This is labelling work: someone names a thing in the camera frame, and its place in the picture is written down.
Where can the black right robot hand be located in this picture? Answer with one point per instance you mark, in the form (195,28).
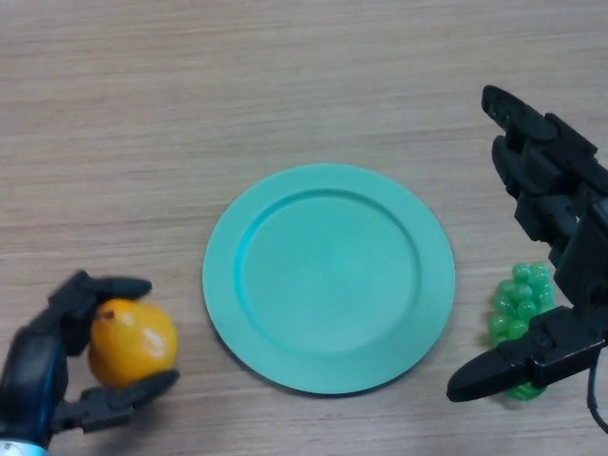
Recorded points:
(584,275)

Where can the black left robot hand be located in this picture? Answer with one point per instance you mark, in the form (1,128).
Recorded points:
(33,370)

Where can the yellow pear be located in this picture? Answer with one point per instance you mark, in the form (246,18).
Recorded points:
(133,347)

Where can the teal green round plate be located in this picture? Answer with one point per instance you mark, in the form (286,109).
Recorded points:
(328,285)

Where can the green grape bunch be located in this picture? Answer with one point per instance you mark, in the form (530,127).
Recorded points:
(520,294)

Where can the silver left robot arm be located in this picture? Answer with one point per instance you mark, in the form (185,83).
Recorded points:
(19,450)

